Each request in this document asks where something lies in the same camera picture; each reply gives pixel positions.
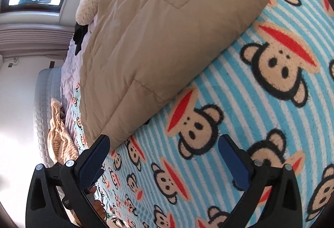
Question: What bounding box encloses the beige striped cloth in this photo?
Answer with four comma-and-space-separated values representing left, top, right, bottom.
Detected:
48, 98, 80, 163

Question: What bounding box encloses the grey pleated curtain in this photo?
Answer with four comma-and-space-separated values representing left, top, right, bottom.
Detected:
0, 29, 72, 56

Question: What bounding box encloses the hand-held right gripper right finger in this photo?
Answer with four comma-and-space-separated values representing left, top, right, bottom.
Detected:
218, 135, 303, 228

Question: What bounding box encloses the lilac quilted bedspread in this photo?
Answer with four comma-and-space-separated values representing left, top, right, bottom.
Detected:
59, 0, 147, 137

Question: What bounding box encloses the grey padded headboard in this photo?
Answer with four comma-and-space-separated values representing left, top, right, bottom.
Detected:
33, 66, 66, 166

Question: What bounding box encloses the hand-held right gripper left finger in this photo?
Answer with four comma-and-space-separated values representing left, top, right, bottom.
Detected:
25, 135, 111, 228

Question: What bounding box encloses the black garment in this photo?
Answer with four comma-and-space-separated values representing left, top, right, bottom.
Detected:
73, 23, 90, 56

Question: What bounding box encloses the tan puffer jacket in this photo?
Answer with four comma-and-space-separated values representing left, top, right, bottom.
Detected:
78, 0, 274, 151

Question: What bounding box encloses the striped monkey print blanket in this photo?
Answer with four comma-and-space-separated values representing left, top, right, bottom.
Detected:
69, 0, 334, 228

